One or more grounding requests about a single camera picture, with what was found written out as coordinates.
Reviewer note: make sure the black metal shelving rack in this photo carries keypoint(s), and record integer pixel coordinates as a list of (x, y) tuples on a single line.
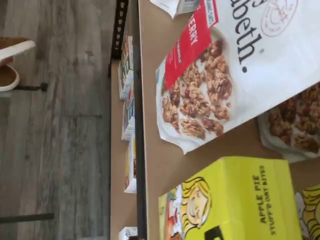
[(139, 125)]

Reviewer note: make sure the granola bag red label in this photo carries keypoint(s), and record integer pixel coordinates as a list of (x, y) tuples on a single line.
[(250, 37)]

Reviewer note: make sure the white rimmed brown dish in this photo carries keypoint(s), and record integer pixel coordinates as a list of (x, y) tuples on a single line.
[(7, 77)]

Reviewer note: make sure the dark green food box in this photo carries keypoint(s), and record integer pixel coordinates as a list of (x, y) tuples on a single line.
[(126, 75)]

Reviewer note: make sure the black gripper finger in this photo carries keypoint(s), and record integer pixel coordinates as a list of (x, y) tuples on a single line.
[(213, 234)]

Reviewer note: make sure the blue white food box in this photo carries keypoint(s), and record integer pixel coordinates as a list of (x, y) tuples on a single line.
[(128, 120)]

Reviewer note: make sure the orange white food box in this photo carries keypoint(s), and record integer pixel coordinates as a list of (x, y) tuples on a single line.
[(128, 48)]

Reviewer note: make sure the black metal floor bar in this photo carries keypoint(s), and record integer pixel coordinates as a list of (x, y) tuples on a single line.
[(25, 216)]

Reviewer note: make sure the white patterned carton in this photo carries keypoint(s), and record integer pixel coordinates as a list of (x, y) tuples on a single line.
[(127, 231)]

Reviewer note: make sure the green Bobo's apple pie box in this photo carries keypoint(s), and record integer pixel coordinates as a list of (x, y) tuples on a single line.
[(237, 187)]

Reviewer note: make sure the white granola bag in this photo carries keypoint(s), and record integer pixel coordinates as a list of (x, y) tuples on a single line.
[(295, 120)]

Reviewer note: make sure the yellow white granola box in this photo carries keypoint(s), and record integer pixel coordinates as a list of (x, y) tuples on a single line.
[(130, 165)]

